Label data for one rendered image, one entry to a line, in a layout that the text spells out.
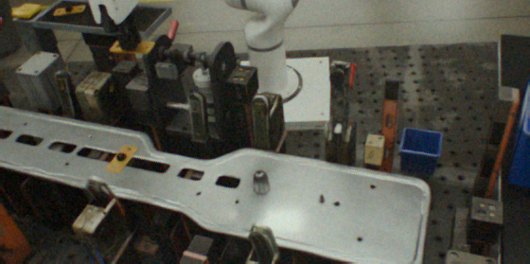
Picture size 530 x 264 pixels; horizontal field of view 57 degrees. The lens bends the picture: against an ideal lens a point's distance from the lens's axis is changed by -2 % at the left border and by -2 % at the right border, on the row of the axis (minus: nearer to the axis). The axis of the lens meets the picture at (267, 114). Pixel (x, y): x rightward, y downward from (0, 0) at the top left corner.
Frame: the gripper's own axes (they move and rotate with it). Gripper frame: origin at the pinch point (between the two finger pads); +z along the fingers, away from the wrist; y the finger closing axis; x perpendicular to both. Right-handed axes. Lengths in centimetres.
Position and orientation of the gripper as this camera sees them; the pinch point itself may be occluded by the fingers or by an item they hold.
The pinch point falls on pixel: (129, 36)
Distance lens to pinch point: 98.9
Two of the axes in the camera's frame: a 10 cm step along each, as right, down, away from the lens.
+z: 0.9, 7.5, 6.5
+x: 9.7, 0.8, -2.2
